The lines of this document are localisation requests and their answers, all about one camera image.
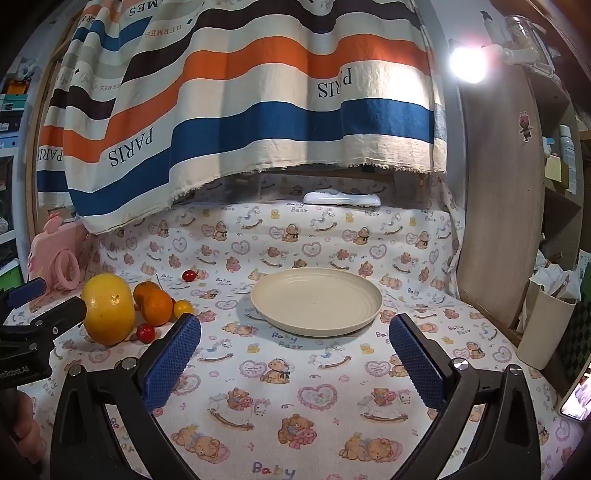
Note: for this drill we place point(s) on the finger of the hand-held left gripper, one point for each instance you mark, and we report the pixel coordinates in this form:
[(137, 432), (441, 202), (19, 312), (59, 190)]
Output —
[(51, 318), (27, 290)]

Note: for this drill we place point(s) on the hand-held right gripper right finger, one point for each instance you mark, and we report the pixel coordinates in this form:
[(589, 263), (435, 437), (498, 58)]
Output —
[(418, 364)]

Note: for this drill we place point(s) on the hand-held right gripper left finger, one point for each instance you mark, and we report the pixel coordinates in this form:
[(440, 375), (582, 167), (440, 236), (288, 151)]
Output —
[(171, 364)]

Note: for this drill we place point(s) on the red cherry tomato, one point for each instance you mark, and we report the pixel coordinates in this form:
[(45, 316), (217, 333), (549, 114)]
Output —
[(189, 276), (146, 332)]

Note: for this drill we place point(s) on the yellow cherry tomato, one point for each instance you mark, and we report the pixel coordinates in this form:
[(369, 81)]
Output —
[(183, 308)]

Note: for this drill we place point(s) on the plain orange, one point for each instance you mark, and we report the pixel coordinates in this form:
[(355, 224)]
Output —
[(157, 308)]

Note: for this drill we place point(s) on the large yellow apple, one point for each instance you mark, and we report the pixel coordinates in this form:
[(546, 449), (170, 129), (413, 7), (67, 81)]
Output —
[(108, 309)]

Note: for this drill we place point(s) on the orange with stem mark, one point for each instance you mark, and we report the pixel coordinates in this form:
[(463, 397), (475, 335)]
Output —
[(145, 291)]

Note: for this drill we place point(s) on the cream round plate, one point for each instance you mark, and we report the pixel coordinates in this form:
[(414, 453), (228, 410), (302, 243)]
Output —
[(316, 302)]

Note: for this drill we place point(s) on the person's left hand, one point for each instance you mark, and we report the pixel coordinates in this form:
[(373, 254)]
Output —
[(21, 427)]

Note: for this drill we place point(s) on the bear printed blanket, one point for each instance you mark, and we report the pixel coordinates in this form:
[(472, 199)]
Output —
[(300, 369)]

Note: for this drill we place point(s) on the beige waste bin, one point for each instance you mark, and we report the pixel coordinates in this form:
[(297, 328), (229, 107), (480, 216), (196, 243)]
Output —
[(540, 332)]

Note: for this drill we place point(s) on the storage shelf with boxes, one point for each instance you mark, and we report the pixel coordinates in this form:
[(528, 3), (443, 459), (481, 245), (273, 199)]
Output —
[(11, 138)]

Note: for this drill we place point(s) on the smartphone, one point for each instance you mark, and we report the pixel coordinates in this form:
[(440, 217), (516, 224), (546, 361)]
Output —
[(577, 397)]

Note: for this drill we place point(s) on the crumpled white paper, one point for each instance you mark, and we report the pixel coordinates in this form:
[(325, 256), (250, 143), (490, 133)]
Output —
[(556, 277)]

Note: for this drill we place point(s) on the green checkered board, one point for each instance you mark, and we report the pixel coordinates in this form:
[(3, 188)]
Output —
[(582, 334)]

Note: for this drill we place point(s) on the white remote control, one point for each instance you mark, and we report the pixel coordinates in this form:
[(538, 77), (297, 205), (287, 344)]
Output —
[(341, 199)]

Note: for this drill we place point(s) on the wooden shelf unit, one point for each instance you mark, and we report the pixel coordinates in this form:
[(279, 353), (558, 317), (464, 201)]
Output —
[(561, 217)]

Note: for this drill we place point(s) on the white spray can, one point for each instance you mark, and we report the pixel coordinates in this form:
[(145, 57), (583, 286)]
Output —
[(566, 157)]

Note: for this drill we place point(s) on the bear sticker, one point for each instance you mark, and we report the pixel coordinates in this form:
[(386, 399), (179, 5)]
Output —
[(526, 125)]

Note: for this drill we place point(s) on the striped hanging cloth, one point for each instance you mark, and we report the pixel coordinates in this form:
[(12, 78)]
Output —
[(277, 115)]

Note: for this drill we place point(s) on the white clip lamp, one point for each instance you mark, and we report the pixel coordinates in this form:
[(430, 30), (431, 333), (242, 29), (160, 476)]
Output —
[(512, 55)]

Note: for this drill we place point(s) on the clear glass jar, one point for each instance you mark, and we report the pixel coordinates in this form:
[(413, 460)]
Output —
[(524, 32)]

